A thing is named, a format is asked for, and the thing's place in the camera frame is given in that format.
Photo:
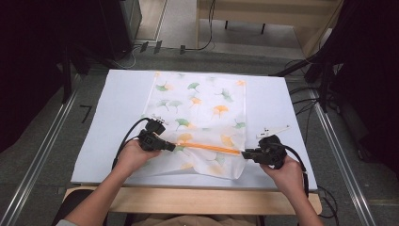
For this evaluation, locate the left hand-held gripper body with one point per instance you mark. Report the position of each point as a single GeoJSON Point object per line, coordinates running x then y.
{"type": "Point", "coordinates": [153, 135]}

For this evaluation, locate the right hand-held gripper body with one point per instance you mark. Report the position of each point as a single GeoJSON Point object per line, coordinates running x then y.
{"type": "Point", "coordinates": [271, 150]}

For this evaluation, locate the leaf-print bag with orange zipper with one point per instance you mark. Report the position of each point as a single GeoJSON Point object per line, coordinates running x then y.
{"type": "Point", "coordinates": [204, 106]}

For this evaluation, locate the person's right hand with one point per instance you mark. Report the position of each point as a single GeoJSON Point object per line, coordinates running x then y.
{"type": "Point", "coordinates": [287, 175]}

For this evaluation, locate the person's left hand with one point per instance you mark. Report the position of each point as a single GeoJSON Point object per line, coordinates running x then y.
{"type": "Point", "coordinates": [135, 158]}

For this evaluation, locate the light blue table mat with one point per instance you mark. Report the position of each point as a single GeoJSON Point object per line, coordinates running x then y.
{"type": "Point", "coordinates": [269, 103]}

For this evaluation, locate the wooden table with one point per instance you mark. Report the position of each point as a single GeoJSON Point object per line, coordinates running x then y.
{"type": "Point", "coordinates": [200, 201]}

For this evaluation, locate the black tripod stand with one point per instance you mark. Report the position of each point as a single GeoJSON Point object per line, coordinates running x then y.
{"type": "Point", "coordinates": [323, 72]}

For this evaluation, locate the black metal stand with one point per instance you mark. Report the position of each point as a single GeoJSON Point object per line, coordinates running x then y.
{"type": "Point", "coordinates": [66, 75]}

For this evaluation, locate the black cabinet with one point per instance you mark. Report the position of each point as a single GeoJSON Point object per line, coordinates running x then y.
{"type": "Point", "coordinates": [120, 28]}

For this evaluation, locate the light wooden bench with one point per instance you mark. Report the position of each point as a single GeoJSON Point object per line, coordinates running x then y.
{"type": "Point", "coordinates": [266, 12]}

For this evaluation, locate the aluminium floor rail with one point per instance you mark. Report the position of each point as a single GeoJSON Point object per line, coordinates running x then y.
{"type": "Point", "coordinates": [37, 157]}
{"type": "Point", "coordinates": [342, 163]}

